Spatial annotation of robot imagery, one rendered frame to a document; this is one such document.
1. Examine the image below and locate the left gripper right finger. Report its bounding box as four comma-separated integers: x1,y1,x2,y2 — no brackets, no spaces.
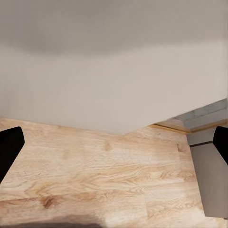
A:
213,126,228,165

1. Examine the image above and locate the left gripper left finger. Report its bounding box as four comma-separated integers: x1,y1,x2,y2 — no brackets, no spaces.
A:
0,126,25,183

